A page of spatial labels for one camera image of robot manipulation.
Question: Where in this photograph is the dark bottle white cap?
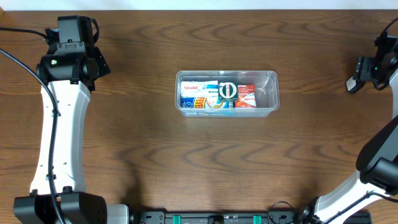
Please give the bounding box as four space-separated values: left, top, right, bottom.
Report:
346 77 365 94

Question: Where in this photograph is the blue fever patch box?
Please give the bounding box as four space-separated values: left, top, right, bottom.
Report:
182 93 234 109

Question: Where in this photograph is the red medicine box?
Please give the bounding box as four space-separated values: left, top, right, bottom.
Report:
234 85 257 108

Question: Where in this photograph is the white Panadol caplets box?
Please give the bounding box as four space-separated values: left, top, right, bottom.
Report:
180 80 218 98

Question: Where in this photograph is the green Zam-Buk box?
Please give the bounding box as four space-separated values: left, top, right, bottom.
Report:
218 82 238 102

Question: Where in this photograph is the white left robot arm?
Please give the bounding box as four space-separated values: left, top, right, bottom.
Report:
14 16 129 223

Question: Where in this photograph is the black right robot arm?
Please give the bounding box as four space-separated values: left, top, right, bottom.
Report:
297 30 397 224

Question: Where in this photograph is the clear plastic container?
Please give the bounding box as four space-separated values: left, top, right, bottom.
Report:
175 70 280 117

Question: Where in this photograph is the black mounting rail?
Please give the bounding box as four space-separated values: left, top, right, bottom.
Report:
130 211 296 224

